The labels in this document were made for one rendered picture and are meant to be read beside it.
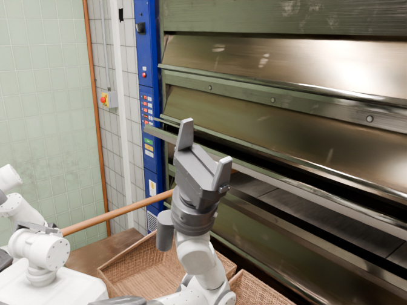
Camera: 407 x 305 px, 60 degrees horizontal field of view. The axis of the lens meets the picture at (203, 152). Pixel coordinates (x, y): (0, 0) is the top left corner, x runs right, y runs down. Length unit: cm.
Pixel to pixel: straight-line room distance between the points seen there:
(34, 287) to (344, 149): 96
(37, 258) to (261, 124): 96
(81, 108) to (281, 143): 169
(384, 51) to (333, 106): 22
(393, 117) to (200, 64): 85
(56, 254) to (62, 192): 202
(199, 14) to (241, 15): 26
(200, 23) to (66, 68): 124
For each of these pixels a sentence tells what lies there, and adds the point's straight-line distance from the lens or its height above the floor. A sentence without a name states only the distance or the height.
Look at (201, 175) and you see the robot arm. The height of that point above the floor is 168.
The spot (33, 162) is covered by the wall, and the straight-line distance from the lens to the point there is 268.
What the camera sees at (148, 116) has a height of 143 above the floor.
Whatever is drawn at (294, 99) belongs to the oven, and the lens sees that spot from 132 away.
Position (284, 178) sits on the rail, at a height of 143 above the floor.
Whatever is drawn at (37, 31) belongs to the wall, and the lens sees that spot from 257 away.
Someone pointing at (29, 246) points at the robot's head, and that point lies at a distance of 83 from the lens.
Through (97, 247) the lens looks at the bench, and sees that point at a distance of 244.
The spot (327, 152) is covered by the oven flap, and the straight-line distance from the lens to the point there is 127.
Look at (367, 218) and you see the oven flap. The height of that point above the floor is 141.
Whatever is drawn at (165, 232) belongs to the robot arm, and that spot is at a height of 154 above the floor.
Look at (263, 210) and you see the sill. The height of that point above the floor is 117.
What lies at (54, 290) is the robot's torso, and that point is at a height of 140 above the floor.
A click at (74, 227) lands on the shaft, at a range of 145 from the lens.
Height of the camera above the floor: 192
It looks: 20 degrees down
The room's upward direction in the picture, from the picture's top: straight up
